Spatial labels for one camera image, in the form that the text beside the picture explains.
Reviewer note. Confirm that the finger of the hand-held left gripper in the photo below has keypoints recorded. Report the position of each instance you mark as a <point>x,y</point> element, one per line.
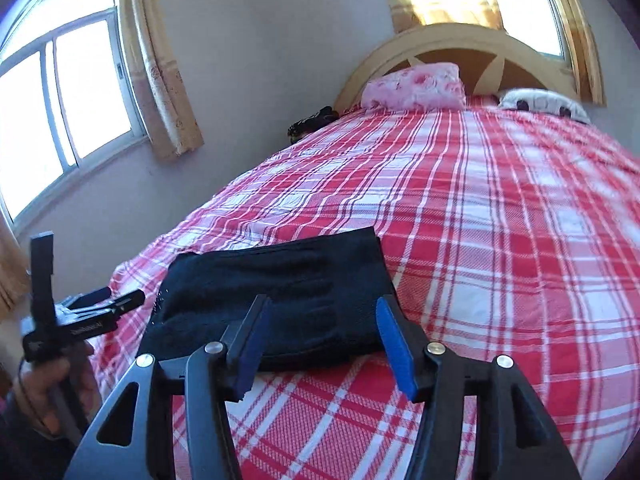
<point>42,270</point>
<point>115,305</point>

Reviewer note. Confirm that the cream wooden headboard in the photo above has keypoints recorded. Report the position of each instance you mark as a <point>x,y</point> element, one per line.
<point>450,37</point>

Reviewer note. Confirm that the person's left forearm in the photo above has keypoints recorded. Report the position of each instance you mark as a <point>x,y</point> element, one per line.
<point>25,450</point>

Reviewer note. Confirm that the pink floral pillow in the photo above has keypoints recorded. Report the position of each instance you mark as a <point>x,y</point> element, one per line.
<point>415,87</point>

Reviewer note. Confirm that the large sliding window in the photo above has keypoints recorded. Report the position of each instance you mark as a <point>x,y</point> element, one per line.
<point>75,110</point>

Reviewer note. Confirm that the window behind headboard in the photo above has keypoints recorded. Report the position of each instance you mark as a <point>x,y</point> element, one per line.
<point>542,10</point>

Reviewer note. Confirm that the black pants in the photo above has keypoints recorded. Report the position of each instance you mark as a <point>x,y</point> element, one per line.
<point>280,290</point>

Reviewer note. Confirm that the narrow golden curtain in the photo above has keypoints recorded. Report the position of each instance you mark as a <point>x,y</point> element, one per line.
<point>580,30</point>

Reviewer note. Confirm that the patterned golden side curtain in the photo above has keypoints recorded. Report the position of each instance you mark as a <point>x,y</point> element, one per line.
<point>160,70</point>

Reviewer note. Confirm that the golden curtain edge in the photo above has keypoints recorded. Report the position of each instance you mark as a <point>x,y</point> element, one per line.
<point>10,270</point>

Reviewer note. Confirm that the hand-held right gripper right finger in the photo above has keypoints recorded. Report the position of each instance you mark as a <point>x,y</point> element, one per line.
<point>395,345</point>

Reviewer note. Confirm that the dark cloth bundle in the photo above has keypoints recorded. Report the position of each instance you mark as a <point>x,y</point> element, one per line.
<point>312,122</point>

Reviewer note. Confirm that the white black-spotted pillow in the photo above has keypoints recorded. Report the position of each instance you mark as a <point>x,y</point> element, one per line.
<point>542,102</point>

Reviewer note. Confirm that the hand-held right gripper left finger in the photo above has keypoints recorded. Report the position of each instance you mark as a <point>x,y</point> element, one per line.
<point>255,345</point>

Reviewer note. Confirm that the red plaid bed sheet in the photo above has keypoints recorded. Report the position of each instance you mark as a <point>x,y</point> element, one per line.
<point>475,240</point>

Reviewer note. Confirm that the person's left hand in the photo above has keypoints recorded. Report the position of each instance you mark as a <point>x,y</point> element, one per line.
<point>35,395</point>

